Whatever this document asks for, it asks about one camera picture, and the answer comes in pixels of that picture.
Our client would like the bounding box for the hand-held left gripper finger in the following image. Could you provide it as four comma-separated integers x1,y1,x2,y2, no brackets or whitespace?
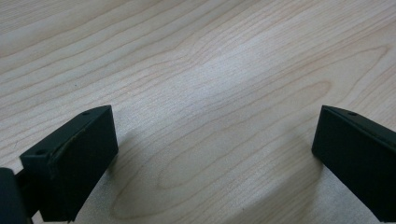
19,105,120,224

